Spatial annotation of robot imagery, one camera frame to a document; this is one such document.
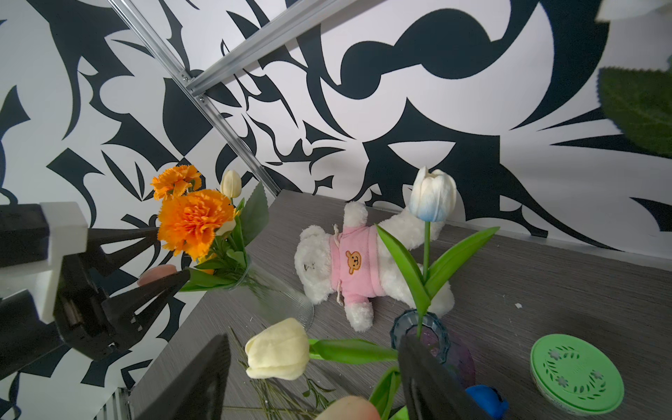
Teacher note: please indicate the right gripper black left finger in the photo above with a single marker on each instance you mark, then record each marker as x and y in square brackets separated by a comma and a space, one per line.
[199, 391]

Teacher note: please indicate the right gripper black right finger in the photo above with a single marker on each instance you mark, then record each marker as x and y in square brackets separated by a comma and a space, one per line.
[430, 391]

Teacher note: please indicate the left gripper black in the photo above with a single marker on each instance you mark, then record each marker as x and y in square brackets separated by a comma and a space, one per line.
[79, 310]

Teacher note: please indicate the picked blue tulip bunch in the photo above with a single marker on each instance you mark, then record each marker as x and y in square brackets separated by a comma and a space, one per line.
[490, 400]

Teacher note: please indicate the big blue rose from bouquet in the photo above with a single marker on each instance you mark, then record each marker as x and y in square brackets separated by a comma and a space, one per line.
[278, 394]

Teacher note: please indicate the dark purple glass vase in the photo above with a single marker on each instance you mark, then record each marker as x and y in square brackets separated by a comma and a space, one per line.
[445, 346]

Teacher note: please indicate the clear glass vase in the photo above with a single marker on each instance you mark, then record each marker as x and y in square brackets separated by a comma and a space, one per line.
[271, 298]

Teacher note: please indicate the blue white tulip bunch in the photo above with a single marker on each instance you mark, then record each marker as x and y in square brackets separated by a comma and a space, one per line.
[409, 236]

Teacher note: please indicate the blue orange mixed bouquet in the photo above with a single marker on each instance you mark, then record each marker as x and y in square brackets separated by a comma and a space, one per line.
[212, 226]

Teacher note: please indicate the small green cup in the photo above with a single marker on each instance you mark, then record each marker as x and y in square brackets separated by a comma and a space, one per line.
[575, 376]

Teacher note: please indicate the white plush toy pink shirt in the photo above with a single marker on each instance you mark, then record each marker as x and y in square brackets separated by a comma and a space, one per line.
[352, 262]

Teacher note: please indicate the white rose stems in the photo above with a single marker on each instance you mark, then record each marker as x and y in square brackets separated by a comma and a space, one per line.
[638, 100]

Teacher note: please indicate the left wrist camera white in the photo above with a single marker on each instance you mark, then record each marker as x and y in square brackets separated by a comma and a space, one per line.
[34, 241]

